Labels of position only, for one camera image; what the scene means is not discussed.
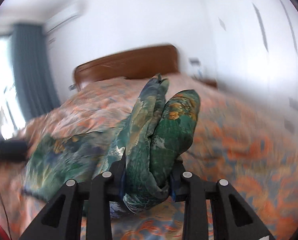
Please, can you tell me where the green patterned padded jacket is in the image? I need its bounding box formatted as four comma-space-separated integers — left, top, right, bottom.
23, 76, 200, 218

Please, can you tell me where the orange paisley bed quilt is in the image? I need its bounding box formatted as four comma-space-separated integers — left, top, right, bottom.
0, 74, 298, 239

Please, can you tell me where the blue-grey curtain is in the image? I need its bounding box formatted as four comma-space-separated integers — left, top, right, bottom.
11, 23, 60, 122

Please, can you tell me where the white air conditioner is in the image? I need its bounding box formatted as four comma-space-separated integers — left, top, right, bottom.
44, 1, 86, 34

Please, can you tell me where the wooden nightstand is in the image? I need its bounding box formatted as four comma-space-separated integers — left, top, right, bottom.
196, 79, 218, 89

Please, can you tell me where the small bottle on nightstand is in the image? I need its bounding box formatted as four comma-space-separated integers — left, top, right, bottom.
198, 67, 204, 79

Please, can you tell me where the brown wooden headboard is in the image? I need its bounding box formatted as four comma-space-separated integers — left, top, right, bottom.
73, 44, 179, 91

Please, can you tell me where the black cable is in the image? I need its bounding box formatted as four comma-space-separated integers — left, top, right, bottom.
0, 189, 14, 240

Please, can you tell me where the grey wall switch panel right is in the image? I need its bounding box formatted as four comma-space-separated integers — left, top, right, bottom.
189, 58, 200, 66

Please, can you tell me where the white wardrobe with black handles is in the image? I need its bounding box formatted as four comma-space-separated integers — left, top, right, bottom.
204, 0, 298, 136

